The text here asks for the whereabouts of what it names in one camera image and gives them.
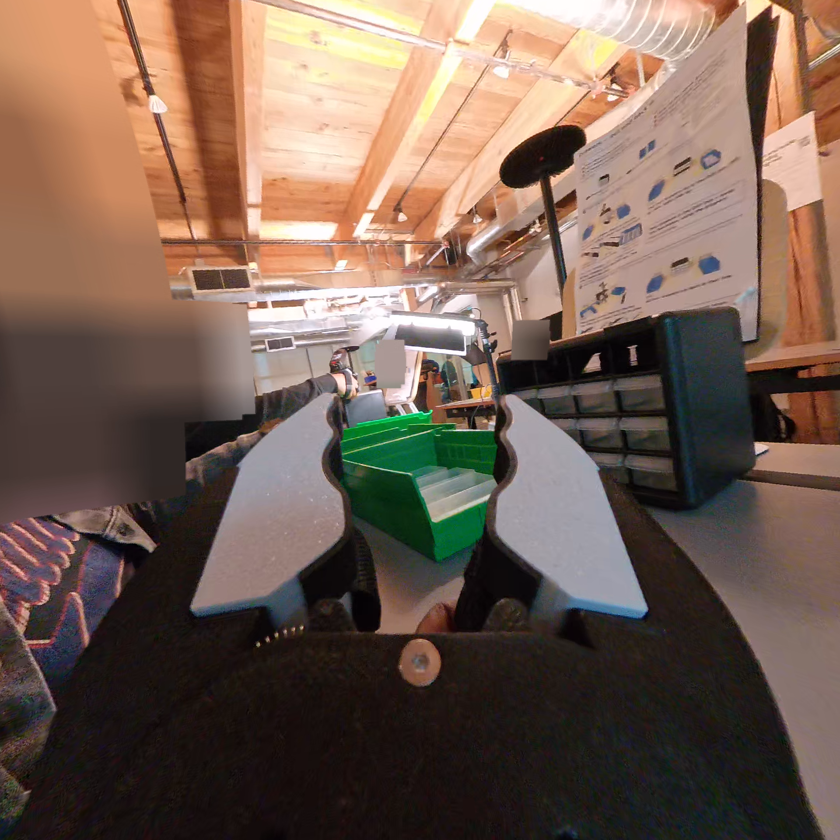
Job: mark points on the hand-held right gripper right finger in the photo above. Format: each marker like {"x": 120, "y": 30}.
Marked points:
{"x": 558, "y": 518}

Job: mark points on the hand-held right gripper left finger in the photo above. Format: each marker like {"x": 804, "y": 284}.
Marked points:
{"x": 275, "y": 512}

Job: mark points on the green plastic bin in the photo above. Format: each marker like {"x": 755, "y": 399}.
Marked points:
{"x": 380, "y": 430}
{"x": 394, "y": 505}

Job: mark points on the rows of small cabinet drawers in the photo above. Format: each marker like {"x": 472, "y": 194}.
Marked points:
{"x": 640, "y": 394}

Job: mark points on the black drawer cabinet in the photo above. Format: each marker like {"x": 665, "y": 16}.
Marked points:
{"x": 705, "y": 394}

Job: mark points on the person's right hand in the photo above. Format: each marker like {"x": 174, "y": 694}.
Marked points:
{"x": 433, "y": 618}

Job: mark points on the dark rectangular panel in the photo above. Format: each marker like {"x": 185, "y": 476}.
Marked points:
{"x": 364, "y": 407}

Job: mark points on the wooden workbench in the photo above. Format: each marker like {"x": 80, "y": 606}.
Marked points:
{"x": 466, "y": 403}

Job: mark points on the black light stand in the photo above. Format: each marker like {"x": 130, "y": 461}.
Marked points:
{"x": 487, "y": 348}

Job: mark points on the rectangular studio light panel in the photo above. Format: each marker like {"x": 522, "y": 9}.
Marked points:
{"x": 433, "y": 331}

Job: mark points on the white air vent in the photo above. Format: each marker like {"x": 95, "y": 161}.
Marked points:
{"x": 220, "y": 279}

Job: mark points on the wooden side table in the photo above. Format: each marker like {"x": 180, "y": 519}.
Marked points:
{"x": 800, "y": 358}

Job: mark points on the white instruction poster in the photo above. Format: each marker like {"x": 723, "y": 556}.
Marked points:
{"x": 669, "y": 197}

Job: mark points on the black disc-topped pole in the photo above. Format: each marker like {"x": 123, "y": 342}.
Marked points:
{"x": 541, "y": 157}

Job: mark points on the white paper sheet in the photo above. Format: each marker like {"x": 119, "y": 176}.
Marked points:
{"x": 794, "y": 164}

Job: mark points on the silver ventilation duct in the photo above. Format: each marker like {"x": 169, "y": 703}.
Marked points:
{"x": 643, "y": 26}

